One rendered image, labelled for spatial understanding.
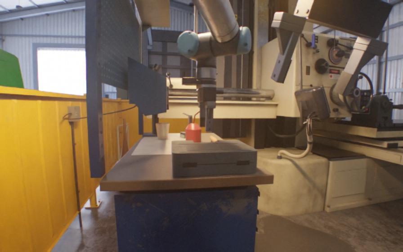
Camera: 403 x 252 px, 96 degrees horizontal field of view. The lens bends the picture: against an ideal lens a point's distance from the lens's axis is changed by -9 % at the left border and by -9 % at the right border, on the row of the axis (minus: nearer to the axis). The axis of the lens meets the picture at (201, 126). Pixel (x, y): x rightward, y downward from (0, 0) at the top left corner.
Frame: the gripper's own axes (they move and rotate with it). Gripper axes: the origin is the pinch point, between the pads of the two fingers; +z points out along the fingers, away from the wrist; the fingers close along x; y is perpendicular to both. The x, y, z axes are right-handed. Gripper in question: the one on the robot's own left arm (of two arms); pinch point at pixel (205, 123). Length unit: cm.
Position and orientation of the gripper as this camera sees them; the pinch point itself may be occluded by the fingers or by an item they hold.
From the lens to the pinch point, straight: 75.3
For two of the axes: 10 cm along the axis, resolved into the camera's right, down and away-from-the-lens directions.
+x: -1.6, -1.1, 9.8
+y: 9.9, -0.1, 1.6
